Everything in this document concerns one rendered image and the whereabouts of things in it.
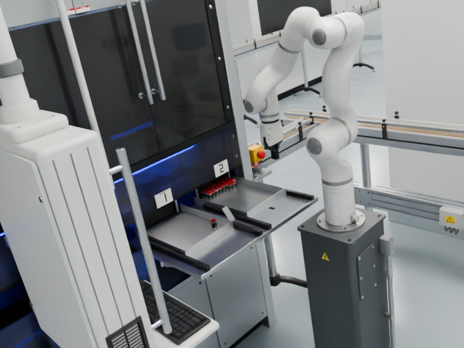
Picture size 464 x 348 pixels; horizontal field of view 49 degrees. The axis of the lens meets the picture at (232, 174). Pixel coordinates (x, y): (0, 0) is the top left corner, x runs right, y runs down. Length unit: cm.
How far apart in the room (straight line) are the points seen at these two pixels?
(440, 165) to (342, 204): 158
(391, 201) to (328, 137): 124
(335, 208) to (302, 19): 71
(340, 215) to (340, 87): 51
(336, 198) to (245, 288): 89
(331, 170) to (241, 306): 104
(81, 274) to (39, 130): 38
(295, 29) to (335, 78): 23
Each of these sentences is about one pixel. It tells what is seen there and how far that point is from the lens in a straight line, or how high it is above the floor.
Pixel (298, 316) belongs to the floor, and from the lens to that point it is 299.
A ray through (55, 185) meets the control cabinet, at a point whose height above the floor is 146.
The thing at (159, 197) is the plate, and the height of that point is 103.
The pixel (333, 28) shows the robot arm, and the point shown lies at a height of 163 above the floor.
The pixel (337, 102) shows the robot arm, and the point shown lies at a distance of 184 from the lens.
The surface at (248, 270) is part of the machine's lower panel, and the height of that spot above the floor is 43.
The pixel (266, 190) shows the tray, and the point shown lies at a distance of 237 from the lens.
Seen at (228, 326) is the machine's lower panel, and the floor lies 21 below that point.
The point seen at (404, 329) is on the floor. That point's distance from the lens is 289.
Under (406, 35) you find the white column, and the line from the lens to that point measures 334.
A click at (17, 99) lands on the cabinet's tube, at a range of 144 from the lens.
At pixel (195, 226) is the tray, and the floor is 88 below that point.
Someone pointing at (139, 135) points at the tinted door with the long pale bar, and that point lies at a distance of 205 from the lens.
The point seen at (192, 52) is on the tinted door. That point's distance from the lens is 219.
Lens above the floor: 187
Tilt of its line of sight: 22 degrees down
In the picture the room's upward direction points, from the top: 10 degrees counter-clockwise
